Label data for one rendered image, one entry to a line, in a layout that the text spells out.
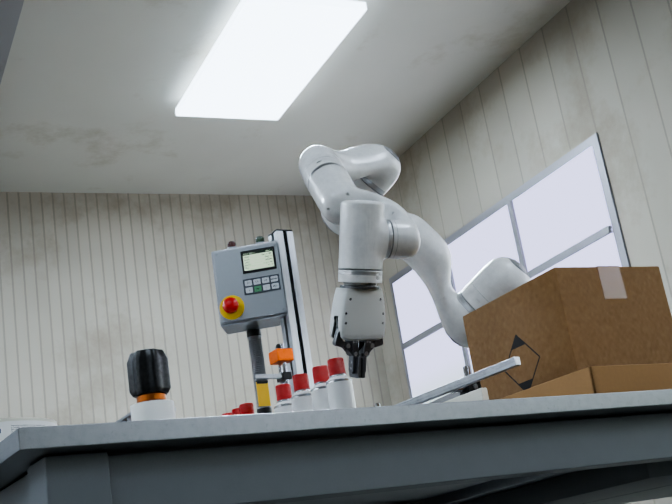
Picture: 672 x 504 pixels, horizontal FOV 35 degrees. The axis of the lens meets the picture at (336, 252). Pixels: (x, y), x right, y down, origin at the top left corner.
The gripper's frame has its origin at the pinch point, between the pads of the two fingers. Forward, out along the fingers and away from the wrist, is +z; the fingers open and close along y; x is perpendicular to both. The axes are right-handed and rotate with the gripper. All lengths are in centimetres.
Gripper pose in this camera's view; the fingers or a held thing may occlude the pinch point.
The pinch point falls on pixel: (357, 366)
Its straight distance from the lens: 204.8
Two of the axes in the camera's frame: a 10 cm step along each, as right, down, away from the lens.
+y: -8.5, -0.3, -5.2
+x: 5.2, 0.1, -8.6
